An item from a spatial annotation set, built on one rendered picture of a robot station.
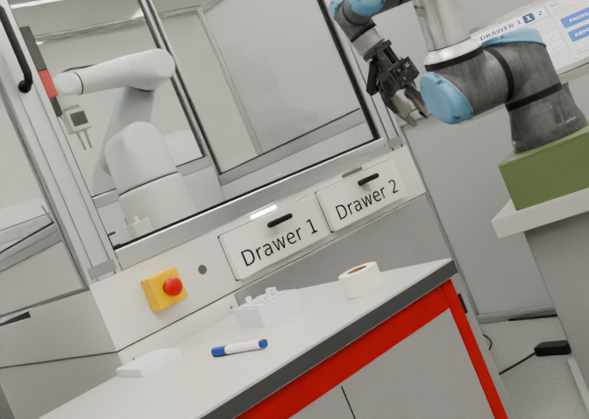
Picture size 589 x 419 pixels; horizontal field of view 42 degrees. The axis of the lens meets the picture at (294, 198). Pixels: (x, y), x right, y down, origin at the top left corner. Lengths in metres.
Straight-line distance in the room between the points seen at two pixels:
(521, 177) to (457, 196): 2.02
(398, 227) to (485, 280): 1.57
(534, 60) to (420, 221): 0.74
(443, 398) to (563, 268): 0.43
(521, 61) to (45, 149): 0.97
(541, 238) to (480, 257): 2.02
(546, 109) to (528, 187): 0.16
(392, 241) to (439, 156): 1.49
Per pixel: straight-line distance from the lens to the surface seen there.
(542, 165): 1.53
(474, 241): 3.58
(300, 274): 1.87
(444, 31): 1.51
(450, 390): 1.32
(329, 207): 1.93
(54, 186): 1.63
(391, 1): 1.84
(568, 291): 1.61
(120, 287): 1.63
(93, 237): 1.63
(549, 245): 1.59
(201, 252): 1.73
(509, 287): 3.58
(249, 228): 1.78
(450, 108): 1.50
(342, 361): 1.16
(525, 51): 1.58
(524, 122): 1.59
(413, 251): 2.13
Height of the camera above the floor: 1.00
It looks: 2 degrees down
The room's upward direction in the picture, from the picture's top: 23 degrees counter-clockwise
